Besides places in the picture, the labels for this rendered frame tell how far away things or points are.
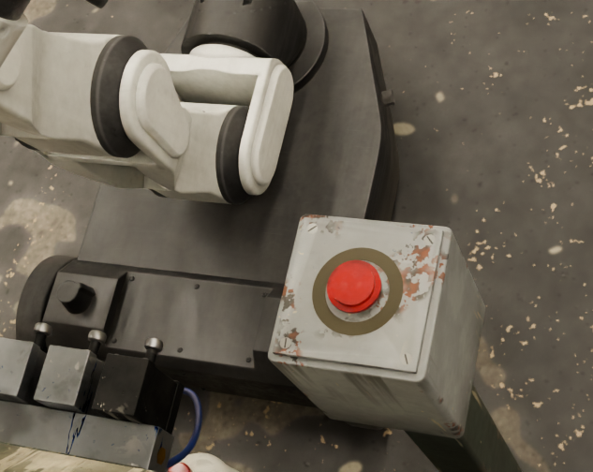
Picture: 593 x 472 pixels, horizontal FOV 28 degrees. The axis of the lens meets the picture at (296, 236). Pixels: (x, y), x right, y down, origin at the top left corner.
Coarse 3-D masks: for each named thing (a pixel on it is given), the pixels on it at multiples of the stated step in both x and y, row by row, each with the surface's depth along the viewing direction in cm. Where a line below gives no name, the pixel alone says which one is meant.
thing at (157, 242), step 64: (256, 0) 174; (320, 64) 186; (320, 128) 182; (384, 128) 182; (128, 192) 188; (320, 192) 177; (384, 192) 182; (128, 256) 183; (192, 256) 180; (256, 256) 176; (64, 320) 177; (128, 320) 176; (192, 320) 173; (256, 320) 170; (192, 384) 179; (256, 384) 169
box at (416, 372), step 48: (336, 240) 87; (384, 240) 86; (432, 240) 85; (288, 288) 87; (384, 288) 85; (432, 288) 84; (288, 336) 85; (336, 336) 84; (384, 336) 83; (432, 336) 83; (480, 336) 99; (336, 384) 88; (384, 384) 84; (432, 384) 84; (432, 432) 96
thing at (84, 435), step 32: (0, 352) 112; (32, 352) 111; (64, 352) 110; (96, 352) 114; (0, 384) 111; (32, 384) 112; (64, 384) 109; (96, 384) 111; (128, 384) 107; (160, 384) 110; (0, 416) 112; (32, 416) 111; (64, 416) 110; (96, 416) 109; (128, 416) 106; (160, 416) 111; (32, 448) 102; (64, 448) 109; (96, 448) 108; (128, 448) 107; (160, 448) 107; (192, 448) 117
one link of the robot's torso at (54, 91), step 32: (32, 32) 116; (32, 64) 116; (64, 64) 126; (96, 64) 132; (0, 96) 111; (32, 96) 117; (64, 96) 127; (96, 96) 132; (0, 128) 132; (32, 128) 120; (64, 128) 128; (96, 128) 133
